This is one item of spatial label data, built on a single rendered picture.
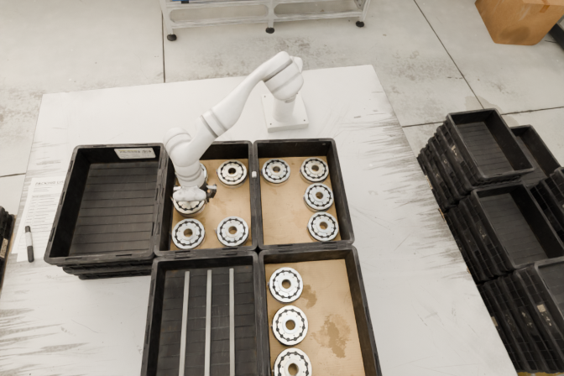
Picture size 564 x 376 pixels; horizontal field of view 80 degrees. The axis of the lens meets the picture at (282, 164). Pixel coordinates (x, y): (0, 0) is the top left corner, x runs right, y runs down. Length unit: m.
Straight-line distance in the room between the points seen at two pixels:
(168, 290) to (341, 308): 0.53
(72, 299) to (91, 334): 0.14
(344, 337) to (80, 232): 0.89
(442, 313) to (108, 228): 1.16
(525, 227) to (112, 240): 1.89
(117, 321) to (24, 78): 2.25
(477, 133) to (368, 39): 1.48
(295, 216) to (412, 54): 2.34
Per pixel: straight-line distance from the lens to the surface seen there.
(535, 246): 2.12
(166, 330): 1.13
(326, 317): 1.12
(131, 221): 1.25
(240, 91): 0.86
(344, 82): 1.79
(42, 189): 1.59
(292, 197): 1.22
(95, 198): 1.33
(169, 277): 1.15
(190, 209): 1.16
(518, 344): 2.04
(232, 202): 1.20
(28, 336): 1.41
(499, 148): 2.17
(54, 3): 3.80
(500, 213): 2.10
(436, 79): 3.13
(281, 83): 0.86
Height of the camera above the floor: 1.92
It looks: 59 degrees down
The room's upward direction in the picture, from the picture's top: 8 degrees clockwise
